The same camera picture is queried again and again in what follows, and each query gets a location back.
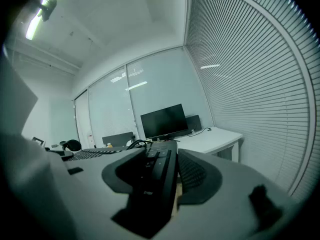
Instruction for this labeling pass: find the white table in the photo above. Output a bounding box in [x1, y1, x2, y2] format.
[174, 126, 244, 163]

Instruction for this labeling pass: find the black computer monitor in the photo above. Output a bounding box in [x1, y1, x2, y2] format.
[140, 103, 189, 143]

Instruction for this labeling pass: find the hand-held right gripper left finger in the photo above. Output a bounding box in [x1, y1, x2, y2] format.
[49, 147, 154, 240]

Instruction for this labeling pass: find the black office chair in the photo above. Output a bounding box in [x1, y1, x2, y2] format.
[59, 139, 83, 152]

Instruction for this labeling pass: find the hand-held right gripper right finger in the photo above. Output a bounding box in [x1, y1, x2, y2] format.
[159, 148, 301, 240]

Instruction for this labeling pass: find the black cable with round plug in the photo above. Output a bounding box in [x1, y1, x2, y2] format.
[187, 127, 212, 137]

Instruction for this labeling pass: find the ceiling tube light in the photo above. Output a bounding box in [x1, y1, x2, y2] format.
[26, 0, 65, 41]

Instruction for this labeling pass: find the black ceiling fixture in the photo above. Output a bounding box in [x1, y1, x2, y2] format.
[37, 0, 58, 23]

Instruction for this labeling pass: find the black looped cable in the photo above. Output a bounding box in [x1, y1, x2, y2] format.
[126, 138, 153, 150]

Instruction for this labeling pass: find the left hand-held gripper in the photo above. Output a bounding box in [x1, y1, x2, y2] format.
[31, 135, 75, 162]

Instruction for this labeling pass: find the black keyboard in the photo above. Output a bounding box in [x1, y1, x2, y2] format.
[66, 140, 179, 239]

